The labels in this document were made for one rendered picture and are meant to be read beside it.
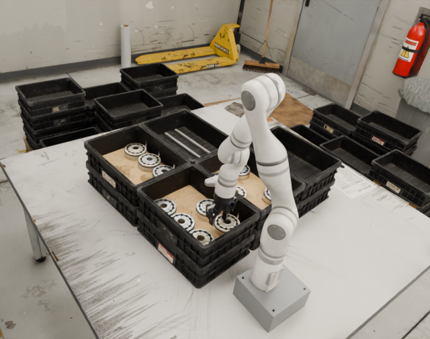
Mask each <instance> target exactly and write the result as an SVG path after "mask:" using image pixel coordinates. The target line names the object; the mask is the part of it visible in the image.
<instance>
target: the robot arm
mask: <svg viewBox="0 0 430 339"><path fill-rule="evenodd" d="M285 93H286V89H285V85H284V83H283V81H282V79H281V78H280V77H279V76H278V75H276V74H275V73H267V74H264V75H261V76H259V77H257V78H254V79H252V80H250V81H248V82H246V83H244V84H243V86H242V87H241V102H242V105H243V110H244V112H245V114H244V115H243V116H242V117H241V118H240V120H239V121H238V122H237V123H236V125H235V127H234V128H233V131H232V133H231V135H230V136H229V137H228V138H227V139H225V140H224V141H223V142H222V144H221V145H220V146H219V149H218V158H219V160H220V161H221V162H222V163H225V164H224V165H222V166H221V168H220V171H219V174H218V175H217V176H213V177H211V178H208V179H205V182H204V184H205V185H206V186H213V187H215V190H214V202H213V203H212V205H211V206H206V217H207V218H208V219H209V224H211V226H214V224H215V218H216V217H217V215H219V214H220V212H221V211H223V214H222V219H223V220H224V221H226V219H227V218H228V214H229V213H230V211H233V210H234V208H235V206H236V203H237V201H238V199H237V198H236V197H235V196H234V195H235V192H236V189H237V181H238V178H239V174H240V173H241V171H242V169H243V168H244V166H245V165H246V163H247V161H248V159H249V154H250V153H249V146H250V144H251V143H252V142H253V147H254V151H255V159H256V164H257V170H258V173H259V177H260V179H261V181H262V182H263V183H264V184H265V185H266V187H267V188H268V189H269V192H270V194H271V205H272V208H271V212H270V214H269V216H268V217H267V219H266V220H265V222H264V225H263V229H262V232H261V237H260V245H259V249H258V252H257V256H256V259H255V263H254V267H253V271H252V274H251V282H252V283H253V285H254V286H255V287H257V288H258V289H261V290H263V291H265V292H266V293H267V292H269V291H270V290H272V288H274V287H275V286H277V285H278V283H279V281H280V278H281V275H282V272H283V270H284V267H283V266H282V265H283V263H284V259H285V257H286V253H287V251H288V247H289V243H290V240H291V237H292V234H293V232H294V230H295V228H296V226H297V224H298V211H297V208H296V204H295V201H294V197H293V194H292V185H291V179H290V169H289V163H288V155H287V152H286V148H285V147H284V146H283V145H282V143H281V142H280V141H279V140H278V139H277V138H276V137H275V136H274V135H273V134H272V133H271V131H270V129H269V127H268V123H267V118H268V116H269V115H270V114H271V113H272V112H273V111H274V110H275V109H276V107H277V106H278V105H279V104H280V103H281V102H282V100H283V99H284V96H285ZM231 205H232V206H231ZM216 210H217V212H216ZM213 214H214V215H213Z"/></svg>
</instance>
